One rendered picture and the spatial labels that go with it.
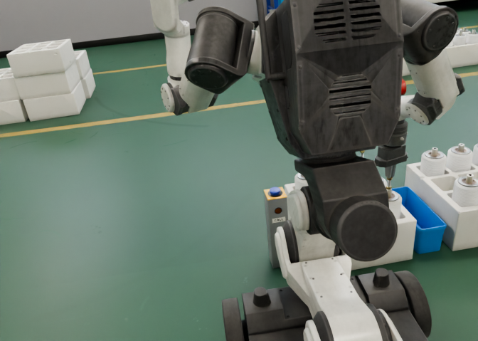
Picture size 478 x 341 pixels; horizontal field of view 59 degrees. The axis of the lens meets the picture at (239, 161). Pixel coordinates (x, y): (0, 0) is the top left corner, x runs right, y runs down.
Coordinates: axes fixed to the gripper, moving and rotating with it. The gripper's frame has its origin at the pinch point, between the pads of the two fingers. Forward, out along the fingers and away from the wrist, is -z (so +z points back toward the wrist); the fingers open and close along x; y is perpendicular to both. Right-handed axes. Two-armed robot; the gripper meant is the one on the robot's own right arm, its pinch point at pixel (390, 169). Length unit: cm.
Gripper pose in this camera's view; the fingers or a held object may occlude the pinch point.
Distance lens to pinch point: 158.5
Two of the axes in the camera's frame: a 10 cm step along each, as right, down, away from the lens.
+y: 3.8, 3.9, -8.4
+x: -9.2, 2.5, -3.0
